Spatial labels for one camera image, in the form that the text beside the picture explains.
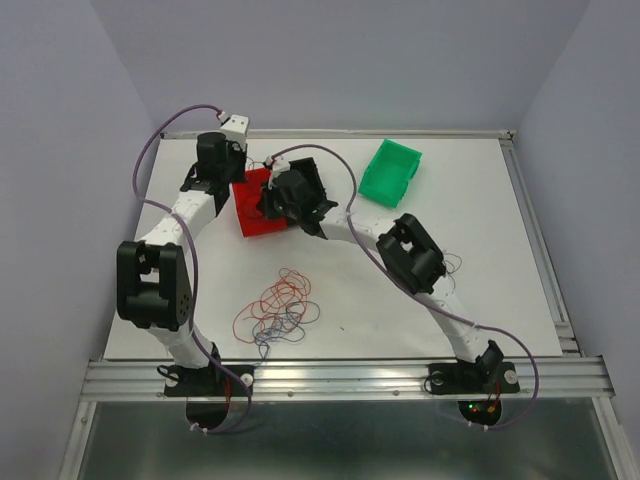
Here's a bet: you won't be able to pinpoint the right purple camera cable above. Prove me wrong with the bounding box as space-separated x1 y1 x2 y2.
269 144 541 434

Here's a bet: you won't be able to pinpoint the red plastic bin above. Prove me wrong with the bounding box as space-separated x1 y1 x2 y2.
232 168 288 238

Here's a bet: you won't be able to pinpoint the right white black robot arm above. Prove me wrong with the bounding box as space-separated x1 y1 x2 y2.
258 170 504 390

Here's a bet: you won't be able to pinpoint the blue thin wires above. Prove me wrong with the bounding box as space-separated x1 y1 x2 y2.
252 299 321 366

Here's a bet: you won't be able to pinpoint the green plastic bin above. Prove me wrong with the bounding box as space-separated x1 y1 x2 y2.
358 139 422 208

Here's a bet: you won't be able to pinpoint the aluminium front rail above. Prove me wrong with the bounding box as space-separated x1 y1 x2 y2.
80 357 615 403

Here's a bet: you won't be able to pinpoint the red thin wires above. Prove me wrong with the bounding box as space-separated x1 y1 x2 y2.
232 267 314 346

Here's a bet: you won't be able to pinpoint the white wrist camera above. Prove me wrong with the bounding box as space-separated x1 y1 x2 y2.
220 115 250 150
263 155 290 189

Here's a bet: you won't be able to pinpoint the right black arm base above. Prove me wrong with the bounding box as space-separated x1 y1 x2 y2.
423 340 520 395

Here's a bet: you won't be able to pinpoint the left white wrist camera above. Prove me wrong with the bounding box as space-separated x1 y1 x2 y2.
220 115 250 150

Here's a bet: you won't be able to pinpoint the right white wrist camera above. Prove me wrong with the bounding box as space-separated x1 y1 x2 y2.
263 155 290 189

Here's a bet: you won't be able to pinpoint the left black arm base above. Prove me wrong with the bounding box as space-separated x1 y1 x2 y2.
156 362 255 398

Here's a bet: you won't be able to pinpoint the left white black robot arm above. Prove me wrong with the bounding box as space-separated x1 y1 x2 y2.
116 132 246 394

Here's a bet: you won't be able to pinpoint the black plastic bin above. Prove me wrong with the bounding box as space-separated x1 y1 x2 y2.
290 157 326 199

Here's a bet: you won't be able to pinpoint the black thin wires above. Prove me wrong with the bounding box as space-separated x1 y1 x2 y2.
439 249 466 291

